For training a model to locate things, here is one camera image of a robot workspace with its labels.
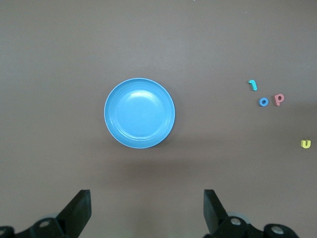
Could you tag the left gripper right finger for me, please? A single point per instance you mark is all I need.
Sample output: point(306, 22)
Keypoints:
point(215, 215)

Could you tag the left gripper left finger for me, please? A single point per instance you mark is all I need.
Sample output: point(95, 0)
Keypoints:
point(74, 213)

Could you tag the blue foam letter o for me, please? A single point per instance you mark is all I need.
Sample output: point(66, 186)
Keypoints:
point(260, 101)

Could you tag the teal foam letter l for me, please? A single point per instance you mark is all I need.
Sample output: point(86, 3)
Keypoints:
point(253, 85)

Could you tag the yellow foam letter u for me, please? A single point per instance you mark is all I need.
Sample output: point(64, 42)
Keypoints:
point(303, 144)

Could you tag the blue plate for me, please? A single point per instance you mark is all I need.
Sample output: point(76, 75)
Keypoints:
point(139, 113)

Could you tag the pink foam letter p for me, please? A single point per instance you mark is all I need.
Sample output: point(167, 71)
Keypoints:
point(277, 100)

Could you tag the brown table cover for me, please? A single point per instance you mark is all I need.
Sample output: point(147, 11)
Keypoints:
point(49, 74)

